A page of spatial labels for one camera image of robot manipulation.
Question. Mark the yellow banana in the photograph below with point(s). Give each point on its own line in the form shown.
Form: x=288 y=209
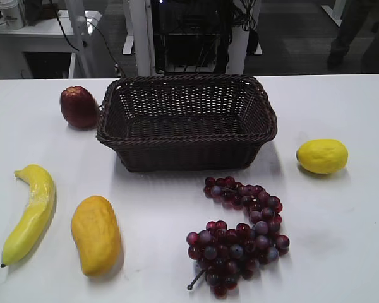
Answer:
x=42 y=193

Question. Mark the dark brown wicker basket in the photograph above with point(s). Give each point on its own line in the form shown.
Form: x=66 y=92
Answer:
x=186 y=123

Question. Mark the red grape bunch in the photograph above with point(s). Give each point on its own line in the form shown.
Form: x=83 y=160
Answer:
x=223 y=255

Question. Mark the black equipment rack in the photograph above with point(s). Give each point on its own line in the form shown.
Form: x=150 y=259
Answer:
x=191 y=36

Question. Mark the red apple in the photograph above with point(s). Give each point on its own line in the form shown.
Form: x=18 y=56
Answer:
x=78 y=107

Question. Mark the orange yellow mango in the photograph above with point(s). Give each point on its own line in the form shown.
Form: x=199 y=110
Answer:
x=97 y=236

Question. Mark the yellow lemon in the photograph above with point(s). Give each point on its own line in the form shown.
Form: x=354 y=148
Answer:
x=322 y=156

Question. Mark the white desk leg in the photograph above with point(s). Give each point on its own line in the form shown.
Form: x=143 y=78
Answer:
x=139 y=39

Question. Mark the white side table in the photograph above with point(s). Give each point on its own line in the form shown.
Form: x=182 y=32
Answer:
x=70 y=33

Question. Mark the white desk foot right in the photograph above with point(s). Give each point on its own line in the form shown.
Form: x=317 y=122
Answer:
x=335 y=12

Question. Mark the white paper cup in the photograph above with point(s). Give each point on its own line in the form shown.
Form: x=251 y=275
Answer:
x=12 y=14

